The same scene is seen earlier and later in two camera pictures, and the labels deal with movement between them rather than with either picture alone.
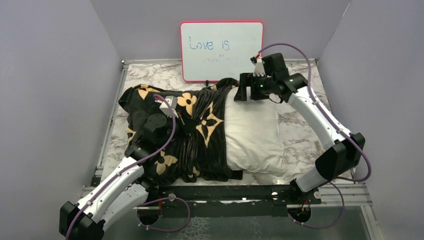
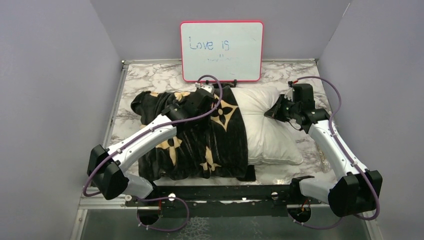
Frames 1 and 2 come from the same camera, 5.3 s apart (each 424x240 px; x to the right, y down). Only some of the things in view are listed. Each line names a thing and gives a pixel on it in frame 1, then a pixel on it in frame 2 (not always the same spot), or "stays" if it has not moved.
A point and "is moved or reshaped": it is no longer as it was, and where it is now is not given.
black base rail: x=230 y=201 stays
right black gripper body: x=261 y=87 to x=288 y=110
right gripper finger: x=245 y=81 to x=274 y=112
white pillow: x=253 y=143 is moved or reshaped
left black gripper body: x=181 y=128 to x=207 y=111
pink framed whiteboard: x=210 y=51 stays
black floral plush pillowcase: x=198 y=152 is moved or reshaped
